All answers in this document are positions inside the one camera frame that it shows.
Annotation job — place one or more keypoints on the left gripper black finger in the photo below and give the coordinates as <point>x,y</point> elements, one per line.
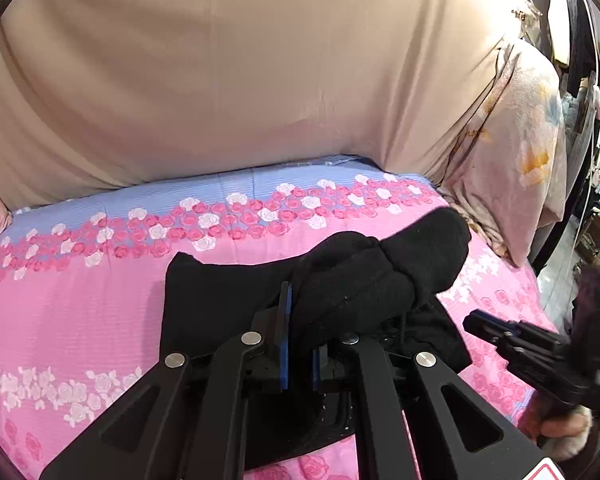
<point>493,330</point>

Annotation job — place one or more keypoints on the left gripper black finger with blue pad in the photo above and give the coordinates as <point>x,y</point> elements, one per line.
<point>187,417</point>
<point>414,418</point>

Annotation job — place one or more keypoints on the black pants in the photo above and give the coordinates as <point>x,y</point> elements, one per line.
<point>349,284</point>

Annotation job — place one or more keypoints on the person's right hand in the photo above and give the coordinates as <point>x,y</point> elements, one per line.
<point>569,430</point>

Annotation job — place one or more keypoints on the pale floral pillow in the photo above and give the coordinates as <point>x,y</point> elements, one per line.
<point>507,174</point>

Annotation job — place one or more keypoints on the pink floral bed sheet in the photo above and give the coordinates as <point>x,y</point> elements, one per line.
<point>81,282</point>

